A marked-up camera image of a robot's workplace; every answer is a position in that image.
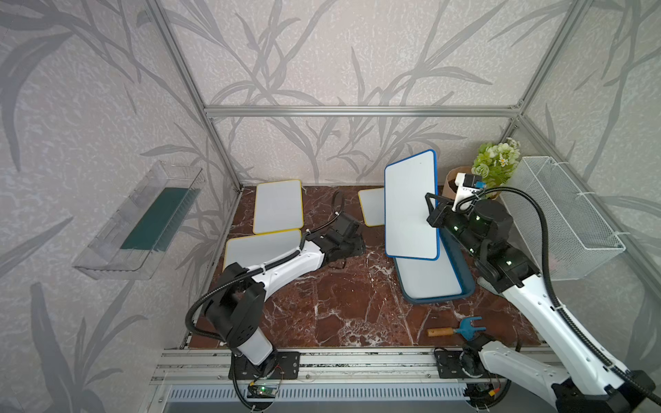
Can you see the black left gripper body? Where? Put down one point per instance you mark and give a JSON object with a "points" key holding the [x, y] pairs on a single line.
{"points": [[354, 247]]}

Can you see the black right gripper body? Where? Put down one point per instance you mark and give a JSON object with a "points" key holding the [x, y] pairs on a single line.
{"points": [[458, 224]]}

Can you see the dark teal storage tray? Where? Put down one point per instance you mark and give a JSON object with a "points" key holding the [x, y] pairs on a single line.
{"points": [[461, 269]]}

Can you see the blue framed whiteboard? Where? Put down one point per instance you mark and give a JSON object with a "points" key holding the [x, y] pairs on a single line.
{"points": [[425, 279], [407, 232]]}

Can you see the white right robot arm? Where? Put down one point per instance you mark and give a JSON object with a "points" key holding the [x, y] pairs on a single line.
{"points": [[591, 380]]}

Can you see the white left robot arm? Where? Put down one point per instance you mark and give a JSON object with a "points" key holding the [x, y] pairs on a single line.
{"points": [[232, 312]]}

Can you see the yellow framed whiteboard right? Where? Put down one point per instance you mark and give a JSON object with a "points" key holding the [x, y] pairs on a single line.
{"points": [[372, 203]]}

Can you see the yellow framed whiteboard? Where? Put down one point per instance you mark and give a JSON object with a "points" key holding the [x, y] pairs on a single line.
{"points": [[278, 207], [372, 203], [258, 249]]}

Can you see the yellow framed whiteboard far left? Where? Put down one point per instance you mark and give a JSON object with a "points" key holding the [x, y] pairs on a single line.
{"points": [[278, 207]]}

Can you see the yellow framed whiteboard near left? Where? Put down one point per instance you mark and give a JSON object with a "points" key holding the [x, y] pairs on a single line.
{"points": [[258, 249]]}

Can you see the beige flower pot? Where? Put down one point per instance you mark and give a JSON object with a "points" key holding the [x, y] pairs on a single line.
{"points": [[450, 187]]}

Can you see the green white artificial flowers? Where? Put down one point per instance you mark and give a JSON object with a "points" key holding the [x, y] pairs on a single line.
{"points": [[496, 163]]}

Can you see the green circuit board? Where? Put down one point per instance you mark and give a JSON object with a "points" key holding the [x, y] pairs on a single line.
{"points": [[258, 391]]}

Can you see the white wire mesh basket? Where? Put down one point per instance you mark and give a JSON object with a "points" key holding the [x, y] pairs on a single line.
{"points": [[580, 239]]}

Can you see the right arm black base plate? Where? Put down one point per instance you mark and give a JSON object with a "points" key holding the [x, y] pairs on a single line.
{"points": [[460, 364]]}

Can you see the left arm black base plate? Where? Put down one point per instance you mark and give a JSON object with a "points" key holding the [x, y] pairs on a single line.
{"points": [[278, 365]]}

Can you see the right circuit board with wires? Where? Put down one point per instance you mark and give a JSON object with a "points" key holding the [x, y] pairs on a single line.
{"points": [[481, 397]]}

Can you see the clear plastic wall shelf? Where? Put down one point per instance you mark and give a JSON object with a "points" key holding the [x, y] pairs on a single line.
{"points": [[134, 241]]}

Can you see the aluminium front rail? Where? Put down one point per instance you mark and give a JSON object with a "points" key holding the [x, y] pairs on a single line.
{"points": [[316, 366]]}

